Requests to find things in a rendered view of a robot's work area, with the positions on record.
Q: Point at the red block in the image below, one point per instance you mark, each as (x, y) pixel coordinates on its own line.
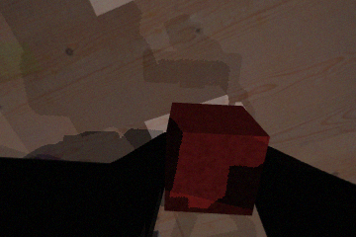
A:
(214, 159)

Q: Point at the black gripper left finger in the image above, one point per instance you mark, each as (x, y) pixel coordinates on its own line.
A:
(119, 199)

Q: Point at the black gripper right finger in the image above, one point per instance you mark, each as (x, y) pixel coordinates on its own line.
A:
(295, 199)

